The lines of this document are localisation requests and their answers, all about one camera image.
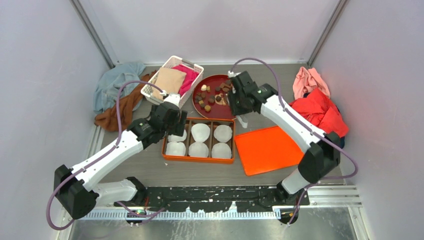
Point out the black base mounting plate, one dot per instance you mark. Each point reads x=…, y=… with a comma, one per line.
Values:
x=211, y=199

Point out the salmon pink cloth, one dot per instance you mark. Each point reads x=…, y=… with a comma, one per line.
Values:
x=307, y=80

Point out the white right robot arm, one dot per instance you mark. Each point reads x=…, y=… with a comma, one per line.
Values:
x=320, y=149

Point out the dark blue cloth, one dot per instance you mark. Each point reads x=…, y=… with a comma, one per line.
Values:
x=342, y=142

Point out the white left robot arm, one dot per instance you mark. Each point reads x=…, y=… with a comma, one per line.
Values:
x=78, y=188

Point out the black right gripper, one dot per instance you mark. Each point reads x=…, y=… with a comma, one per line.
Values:
x=232, y=96

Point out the brown cloth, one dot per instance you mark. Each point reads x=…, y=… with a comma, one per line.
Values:
x=126, y=103

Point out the brown plastic insert tray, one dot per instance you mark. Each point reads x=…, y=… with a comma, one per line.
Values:
x=210, y=140

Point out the white paper cup front middle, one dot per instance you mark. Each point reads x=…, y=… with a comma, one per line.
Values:
x=198, y=150

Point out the white paper cup front right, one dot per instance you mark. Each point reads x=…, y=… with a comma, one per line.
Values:
x=221, y=151

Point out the light blue cloth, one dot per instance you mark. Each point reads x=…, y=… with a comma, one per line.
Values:
x=109, y=84

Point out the white paper cup back right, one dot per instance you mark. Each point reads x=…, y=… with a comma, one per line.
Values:
x=223, y=133

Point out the white paper cup back middle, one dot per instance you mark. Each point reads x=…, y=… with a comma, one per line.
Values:
x=200, y=132

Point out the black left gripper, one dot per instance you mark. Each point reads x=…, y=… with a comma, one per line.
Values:
x=178, y=128

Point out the white paper cup back left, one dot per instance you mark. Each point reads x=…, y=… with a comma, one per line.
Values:
x=176, y=138

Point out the orange chocolate box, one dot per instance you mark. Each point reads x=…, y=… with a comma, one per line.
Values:
x=198, y=159

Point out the dark red round tray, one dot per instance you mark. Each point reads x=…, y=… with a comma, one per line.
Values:
x=209, y=97

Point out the pink cloth in basket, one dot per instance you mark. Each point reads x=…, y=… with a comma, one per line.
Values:
x=189, y=78

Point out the beige cloth pouch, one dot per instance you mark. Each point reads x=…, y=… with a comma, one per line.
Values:
x=169, y=80

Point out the red cloth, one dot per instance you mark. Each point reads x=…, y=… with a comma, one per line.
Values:
x=319, y=110

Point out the silver tongs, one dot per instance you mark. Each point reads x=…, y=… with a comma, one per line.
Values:
x=242, y=120

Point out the orange box lid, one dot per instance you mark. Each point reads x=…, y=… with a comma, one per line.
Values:
x=267, y=149

